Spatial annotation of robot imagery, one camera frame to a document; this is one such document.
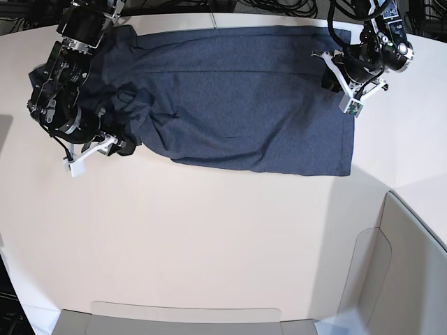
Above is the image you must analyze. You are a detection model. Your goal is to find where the grey panel at right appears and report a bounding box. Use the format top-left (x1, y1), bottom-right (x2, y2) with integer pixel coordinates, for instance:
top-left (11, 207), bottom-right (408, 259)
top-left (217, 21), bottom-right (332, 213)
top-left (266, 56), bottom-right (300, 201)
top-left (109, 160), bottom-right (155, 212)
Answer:
top-left (335, 191), bottom-right (447, 335)

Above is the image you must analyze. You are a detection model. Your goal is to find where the dark blue t-shirt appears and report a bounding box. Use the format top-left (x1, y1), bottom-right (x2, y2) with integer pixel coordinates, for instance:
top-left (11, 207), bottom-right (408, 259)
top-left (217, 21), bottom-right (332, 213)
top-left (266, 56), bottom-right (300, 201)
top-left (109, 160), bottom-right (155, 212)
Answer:
top-left (77, 25), bottom-right (355, 177)

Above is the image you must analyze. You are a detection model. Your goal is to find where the grey panel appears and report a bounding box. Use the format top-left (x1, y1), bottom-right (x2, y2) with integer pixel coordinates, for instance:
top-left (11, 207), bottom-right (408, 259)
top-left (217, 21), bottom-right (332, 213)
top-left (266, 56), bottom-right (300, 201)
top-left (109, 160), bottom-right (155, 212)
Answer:
top-left (335, 191), bottom-right (447, 335)
top-left (52, 301), bottom-right (317, 334)

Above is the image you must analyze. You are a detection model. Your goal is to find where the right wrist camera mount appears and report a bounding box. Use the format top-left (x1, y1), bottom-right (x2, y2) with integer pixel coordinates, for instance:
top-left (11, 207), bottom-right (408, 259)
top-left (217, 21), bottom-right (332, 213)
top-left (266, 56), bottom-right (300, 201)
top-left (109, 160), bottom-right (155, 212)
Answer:
top-left (63, 135), bottom-right (119, 177)

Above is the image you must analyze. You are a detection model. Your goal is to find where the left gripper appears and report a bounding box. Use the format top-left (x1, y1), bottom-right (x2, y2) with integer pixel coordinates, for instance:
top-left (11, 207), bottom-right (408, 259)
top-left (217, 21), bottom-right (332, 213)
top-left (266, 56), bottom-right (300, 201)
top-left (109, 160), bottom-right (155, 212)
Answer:
top-left (321, 45), bottom-right (383, 93)

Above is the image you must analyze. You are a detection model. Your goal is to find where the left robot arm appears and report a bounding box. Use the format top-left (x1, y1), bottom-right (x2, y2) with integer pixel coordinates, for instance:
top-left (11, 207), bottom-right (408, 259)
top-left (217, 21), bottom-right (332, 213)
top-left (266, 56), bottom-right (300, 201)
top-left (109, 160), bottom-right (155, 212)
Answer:
top-left (327, 1), bottom-right (414, 99)

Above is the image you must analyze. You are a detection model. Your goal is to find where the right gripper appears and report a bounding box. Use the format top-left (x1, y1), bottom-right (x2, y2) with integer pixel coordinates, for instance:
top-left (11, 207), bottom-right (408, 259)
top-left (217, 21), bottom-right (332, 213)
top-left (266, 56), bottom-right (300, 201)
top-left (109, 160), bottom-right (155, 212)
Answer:
top-left (64, 107), bottom-right (137, 156)

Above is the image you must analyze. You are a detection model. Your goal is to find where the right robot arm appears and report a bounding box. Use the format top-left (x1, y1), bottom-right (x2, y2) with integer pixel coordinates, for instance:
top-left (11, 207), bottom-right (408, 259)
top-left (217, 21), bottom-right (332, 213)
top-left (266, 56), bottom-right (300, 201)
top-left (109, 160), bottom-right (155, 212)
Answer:
top-left (27, 1), bottom-right (136, 162)

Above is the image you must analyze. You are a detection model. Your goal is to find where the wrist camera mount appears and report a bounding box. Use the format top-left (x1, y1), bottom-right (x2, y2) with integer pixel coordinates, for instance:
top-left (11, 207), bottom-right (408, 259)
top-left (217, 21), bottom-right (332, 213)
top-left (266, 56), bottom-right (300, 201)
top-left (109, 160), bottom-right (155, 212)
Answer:
top-left (63, 135), bottom-right (119, 177)
top-left (312, 50), bottom-right (388, 117)

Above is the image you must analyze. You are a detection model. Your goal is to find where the grey panel at bottom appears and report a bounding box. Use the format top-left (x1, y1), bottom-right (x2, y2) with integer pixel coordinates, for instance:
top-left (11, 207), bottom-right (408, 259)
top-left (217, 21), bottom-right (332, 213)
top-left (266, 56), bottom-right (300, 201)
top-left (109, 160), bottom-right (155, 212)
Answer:
top-left (52, 301), bottom-right (317, 334)

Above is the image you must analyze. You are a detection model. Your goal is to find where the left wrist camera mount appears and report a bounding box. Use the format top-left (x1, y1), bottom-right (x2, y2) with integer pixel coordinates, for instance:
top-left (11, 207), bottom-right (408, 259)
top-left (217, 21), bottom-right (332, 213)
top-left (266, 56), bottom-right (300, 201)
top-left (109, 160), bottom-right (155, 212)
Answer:
top-left (312, 50), bottom-right (388, 117)

